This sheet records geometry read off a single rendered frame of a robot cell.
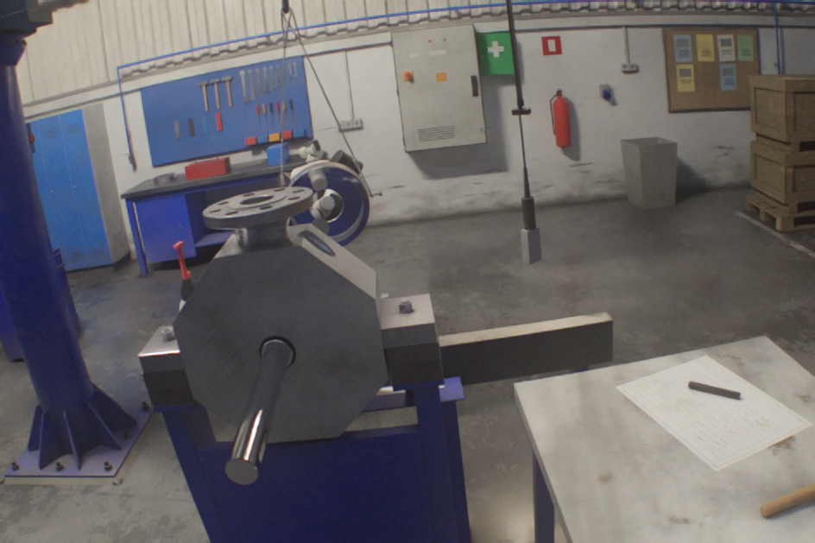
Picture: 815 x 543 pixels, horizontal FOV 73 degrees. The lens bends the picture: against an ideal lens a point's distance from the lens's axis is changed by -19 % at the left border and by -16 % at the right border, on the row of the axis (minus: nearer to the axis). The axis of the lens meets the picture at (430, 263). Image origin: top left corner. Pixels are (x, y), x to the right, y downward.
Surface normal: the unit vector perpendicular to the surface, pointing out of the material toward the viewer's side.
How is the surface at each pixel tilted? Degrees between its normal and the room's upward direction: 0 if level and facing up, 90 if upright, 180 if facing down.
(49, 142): 90
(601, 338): 90
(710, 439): 0
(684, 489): 0
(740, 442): 0
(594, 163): 90
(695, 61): 90
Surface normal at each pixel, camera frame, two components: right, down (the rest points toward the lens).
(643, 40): 0.04, 0.31
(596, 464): -0.11, -0.94
